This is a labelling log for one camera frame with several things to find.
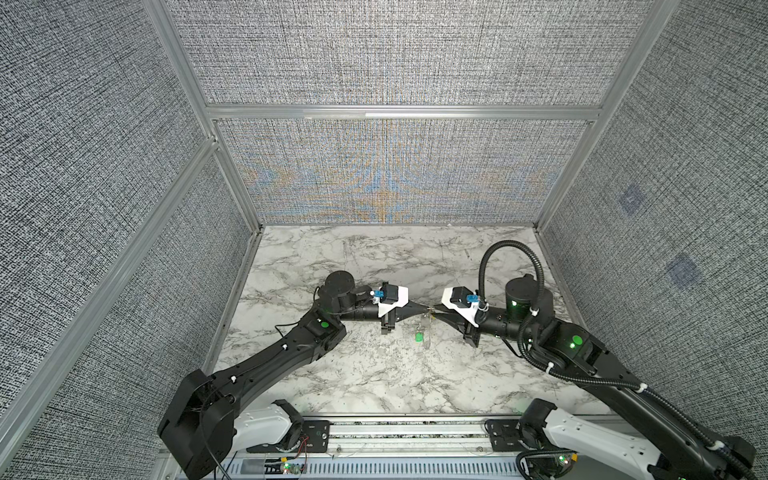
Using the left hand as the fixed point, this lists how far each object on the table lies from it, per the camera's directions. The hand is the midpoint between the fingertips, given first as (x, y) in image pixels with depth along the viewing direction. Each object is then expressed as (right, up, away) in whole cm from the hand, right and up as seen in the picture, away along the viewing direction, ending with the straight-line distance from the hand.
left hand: (424, 308), depth 64 cm
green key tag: (+1, -11, +19) cm, 22 cm away
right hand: (+3, +1, 0) cm, 3 cm away
